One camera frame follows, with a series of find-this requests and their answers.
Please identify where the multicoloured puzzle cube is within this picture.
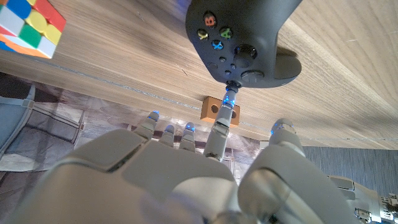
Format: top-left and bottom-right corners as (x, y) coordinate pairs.
(0, 0), (67, 60)

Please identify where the brown block with three holes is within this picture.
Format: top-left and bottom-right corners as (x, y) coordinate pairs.
(200, 96), (241, 127)

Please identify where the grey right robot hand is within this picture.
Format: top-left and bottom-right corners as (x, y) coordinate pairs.
(0, 86), (363, 224)

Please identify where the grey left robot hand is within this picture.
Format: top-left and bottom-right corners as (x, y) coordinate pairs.
(328, 175), (398, 224)

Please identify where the printed sofa backdrop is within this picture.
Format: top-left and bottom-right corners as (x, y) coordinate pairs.
(0, 73), (262, 200)

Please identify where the black game controller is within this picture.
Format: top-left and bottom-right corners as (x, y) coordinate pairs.
(185, 0), (303, 89)

